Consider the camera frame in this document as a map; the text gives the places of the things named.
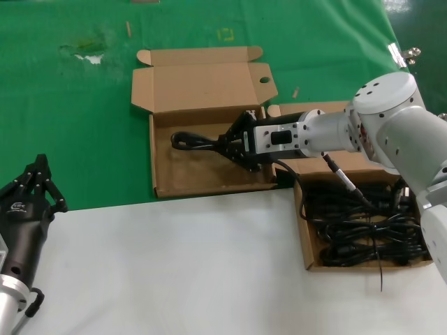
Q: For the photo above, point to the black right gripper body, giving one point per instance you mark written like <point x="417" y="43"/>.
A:
<point x="279" y="117"/>

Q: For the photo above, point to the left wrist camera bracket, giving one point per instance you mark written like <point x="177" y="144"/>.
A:
<point x="3" y="251"/>

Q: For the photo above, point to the beige tape strip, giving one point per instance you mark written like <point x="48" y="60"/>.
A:
<point x="296" y="93"/>
<point x="129" y="28"/>

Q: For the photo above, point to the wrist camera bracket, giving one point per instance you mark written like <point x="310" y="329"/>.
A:
<point x="279" y="139"/>
<point x="3" y="251"/>

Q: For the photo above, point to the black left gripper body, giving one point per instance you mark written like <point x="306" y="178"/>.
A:
<point x="21" y="227"/>

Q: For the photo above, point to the yellow tape corner mark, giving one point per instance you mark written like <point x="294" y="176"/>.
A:
<point x="230" y="35"/>

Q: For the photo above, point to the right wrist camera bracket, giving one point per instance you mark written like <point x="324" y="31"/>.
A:
<point x="279" y="139"/>

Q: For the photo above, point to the silver binder clip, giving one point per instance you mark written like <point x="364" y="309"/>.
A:
<point x="443" y="117"/>
<point x="398" y="56"/>

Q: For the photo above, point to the green table cloth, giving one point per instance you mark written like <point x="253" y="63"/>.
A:
<point x="70" y="104"/>

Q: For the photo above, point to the empty open cardboard box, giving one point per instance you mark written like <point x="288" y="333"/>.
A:
<point x="195" y="87"/>

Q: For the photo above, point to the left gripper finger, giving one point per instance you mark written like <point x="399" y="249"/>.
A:
<point x="24" y="178"/>
<point x="52" y="195"/>

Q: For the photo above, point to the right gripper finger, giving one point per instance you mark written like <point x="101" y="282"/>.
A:
<point x="234" y="151"/>
<point x="241" y="125"/>

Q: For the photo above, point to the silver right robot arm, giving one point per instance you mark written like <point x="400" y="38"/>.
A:
<point x="384" y="104"/>

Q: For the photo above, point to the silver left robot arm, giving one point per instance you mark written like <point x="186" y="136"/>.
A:
<point x="8" y="303"/>

